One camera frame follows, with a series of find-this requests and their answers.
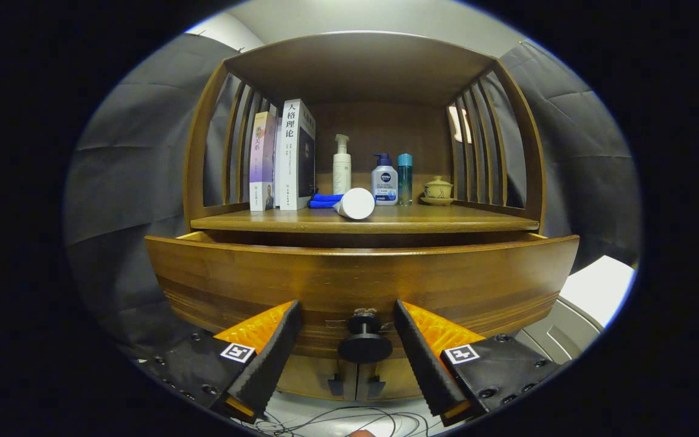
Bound wooden cabinet door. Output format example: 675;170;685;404
359;358;414;401
277;355;359;401

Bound black backdrop cloth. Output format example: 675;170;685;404
64;33;641;353

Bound grey curved object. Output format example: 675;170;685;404
515;296;604;366

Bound white tube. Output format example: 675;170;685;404
333;188;376;220

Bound white pump bottle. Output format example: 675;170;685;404
333;134;352;195

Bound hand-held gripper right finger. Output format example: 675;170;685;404
393;299;575;427

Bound purple book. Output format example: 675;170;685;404
249;110;278;212

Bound black drawer knob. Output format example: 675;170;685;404
339;308;393;364

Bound black floor cables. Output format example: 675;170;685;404
246;407;441;437

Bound white bottle with blue cap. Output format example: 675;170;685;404
371;153;399;206

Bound wooden cabinet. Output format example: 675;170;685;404
183;30;546;402

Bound beige lidded teacup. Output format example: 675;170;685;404
420;175;454;206

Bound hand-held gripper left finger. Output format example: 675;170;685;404
134;299;303;425

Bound wooden drawer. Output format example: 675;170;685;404
144;231;581;360

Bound white flat board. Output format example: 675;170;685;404
559;255;637;330

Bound thick white book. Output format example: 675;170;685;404
275;98;317;211

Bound teal bottle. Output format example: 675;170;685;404
398;153;414;206

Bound wooden countertop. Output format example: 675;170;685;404
190;203;540;234

